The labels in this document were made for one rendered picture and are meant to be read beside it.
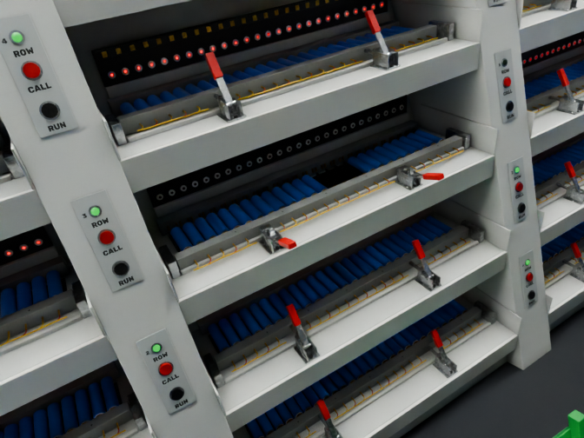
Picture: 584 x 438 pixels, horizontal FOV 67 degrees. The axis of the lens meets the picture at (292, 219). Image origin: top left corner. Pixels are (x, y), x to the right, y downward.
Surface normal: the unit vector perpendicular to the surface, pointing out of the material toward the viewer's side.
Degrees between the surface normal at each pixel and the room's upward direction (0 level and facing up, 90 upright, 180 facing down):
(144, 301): 90
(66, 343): 17
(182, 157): 106
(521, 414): 0
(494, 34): 90
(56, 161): 90
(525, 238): 90
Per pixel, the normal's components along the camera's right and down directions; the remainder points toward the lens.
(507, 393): -0.27, -0.91
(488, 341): -0.14, -0.82
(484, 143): -0.86, 0.37
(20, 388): 0.49, 0.43
